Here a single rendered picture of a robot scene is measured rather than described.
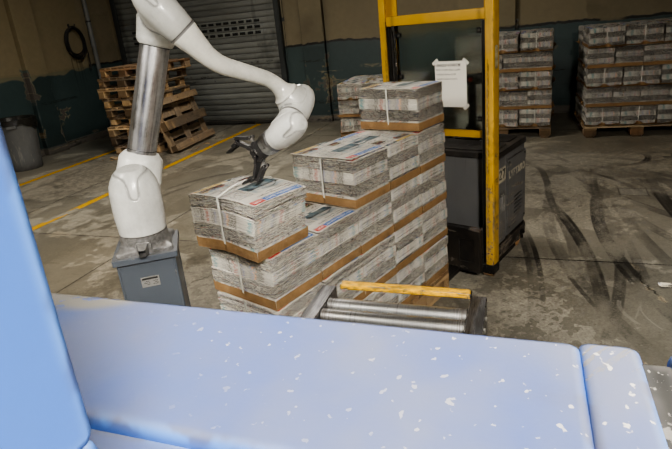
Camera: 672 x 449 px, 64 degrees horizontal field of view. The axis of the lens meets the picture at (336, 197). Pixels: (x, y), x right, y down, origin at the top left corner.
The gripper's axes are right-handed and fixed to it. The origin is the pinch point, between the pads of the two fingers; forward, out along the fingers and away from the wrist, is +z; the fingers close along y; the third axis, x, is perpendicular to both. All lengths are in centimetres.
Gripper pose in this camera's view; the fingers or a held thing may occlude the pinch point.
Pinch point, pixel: (238, 166)
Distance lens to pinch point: 216.6
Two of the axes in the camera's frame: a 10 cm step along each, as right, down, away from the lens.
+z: -6.4, 3.4, 6.8
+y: 4.6, 8.9, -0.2
